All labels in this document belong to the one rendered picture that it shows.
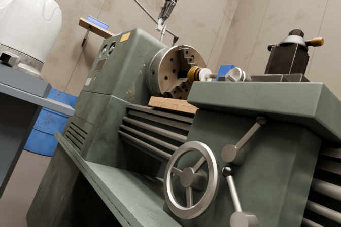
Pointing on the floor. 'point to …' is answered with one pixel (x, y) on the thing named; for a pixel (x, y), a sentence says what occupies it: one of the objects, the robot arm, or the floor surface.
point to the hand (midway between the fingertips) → (160, 25)
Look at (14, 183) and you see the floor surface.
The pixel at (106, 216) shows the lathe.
